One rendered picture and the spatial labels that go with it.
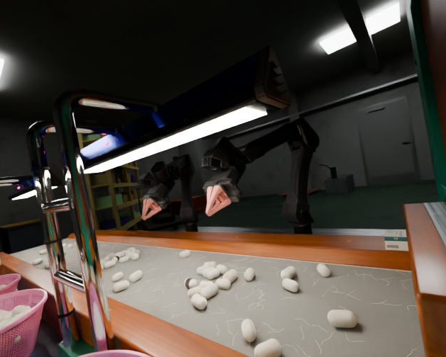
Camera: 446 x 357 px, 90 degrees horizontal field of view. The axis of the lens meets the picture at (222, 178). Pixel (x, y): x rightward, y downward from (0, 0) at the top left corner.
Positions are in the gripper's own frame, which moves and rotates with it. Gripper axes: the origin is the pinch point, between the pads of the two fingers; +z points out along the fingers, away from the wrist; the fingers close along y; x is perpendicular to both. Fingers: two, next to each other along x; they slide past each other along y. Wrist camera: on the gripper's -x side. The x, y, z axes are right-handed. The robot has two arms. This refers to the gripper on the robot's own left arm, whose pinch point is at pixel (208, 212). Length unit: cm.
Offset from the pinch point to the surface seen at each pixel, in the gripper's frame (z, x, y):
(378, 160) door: -544, 431, -36
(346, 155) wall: -562, 412, -113
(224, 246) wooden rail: 1.6, 13.6, -2.8
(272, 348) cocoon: 22.8, -3.4, 28.1
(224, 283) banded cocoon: 15.4, 3.0, 12.2
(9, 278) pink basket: 36, -10, -58
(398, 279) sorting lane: 4.0, 12.2, 38.3
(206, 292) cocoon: 18.5, 0.4, 11.4
